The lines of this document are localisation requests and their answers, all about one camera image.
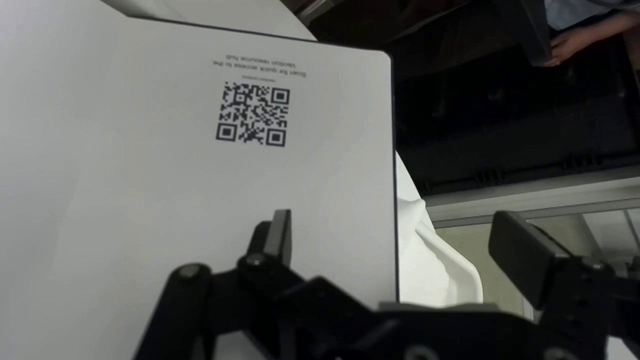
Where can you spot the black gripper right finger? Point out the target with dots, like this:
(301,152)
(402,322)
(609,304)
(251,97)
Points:
(580,307)

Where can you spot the person in light blue shirt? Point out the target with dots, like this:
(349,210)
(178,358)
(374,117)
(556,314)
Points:
(586,36)

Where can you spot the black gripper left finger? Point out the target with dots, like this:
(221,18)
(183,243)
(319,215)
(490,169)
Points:
(200,312)

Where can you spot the dark blue cloth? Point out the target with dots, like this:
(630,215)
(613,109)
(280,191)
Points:
(166,221)

